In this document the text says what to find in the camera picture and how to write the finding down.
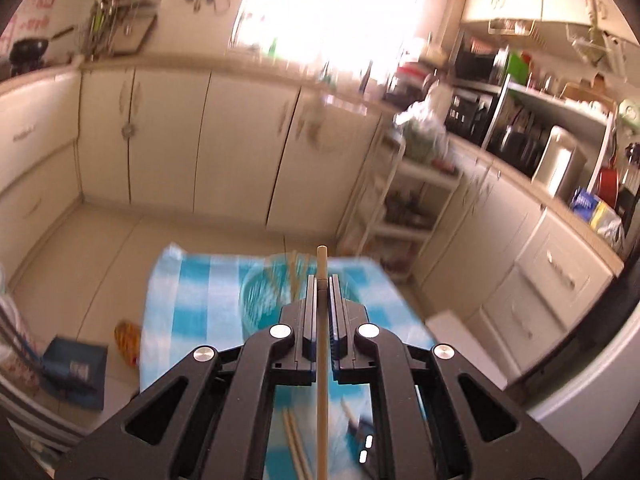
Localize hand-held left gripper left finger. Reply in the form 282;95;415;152
52;275;321;480

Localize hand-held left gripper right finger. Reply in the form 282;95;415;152
329;275;584;480

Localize slender light wood chopstick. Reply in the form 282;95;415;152
282;408;307;480
288;409;314;480
317;245;329;480
342;398;363;429

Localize teal perforated plastic basket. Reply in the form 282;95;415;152
239;260;362;342

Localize blue checkered plastic tablecloth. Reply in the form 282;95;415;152
139;242;437;480

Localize white low stool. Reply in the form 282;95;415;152
424;309;509;392

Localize white storage trolley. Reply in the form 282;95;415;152
339;129;462;282

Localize yellow patterned slipper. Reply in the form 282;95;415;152
113;321;144;367

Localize cream lower kitchen cabinets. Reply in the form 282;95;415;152
0;59;392;242

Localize cream side drawer cabinets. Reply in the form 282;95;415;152
414;144;627;378

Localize clear plastic bag of vegetables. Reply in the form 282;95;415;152
394;101;449;164

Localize white appliance side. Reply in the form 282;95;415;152
527;280;640;480

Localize white thermos jug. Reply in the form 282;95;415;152
424;79;454;127

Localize blue dustpan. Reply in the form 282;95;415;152
41;336;109;412

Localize black toaster oven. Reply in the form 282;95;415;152
444;87;502;147

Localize white electric water boiler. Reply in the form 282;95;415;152
530;125;589;199

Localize blue snack package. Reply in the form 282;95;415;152
569;186;627;249

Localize black microwave oven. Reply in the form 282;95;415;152
451;34;509;87

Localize red cooking pot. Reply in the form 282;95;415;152
597;166;622;212

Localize bright kitchen window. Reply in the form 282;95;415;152
229;0;442;77

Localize green cutting board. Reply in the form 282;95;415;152
504;51;534;89

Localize white countertop shelf rack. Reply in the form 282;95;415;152
481;74;640;213

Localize grey baking tray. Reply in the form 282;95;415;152
111;14;159;57

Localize black wok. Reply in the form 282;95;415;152
9;26;77;70

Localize grey door frame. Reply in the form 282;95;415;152
0;377;97;463

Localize wall utensil rack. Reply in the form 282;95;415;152
81;0;163;59

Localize white wire hanging basket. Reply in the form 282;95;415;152
566;24;627;69

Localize pink wall sticker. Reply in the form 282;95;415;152
4;0;62;47

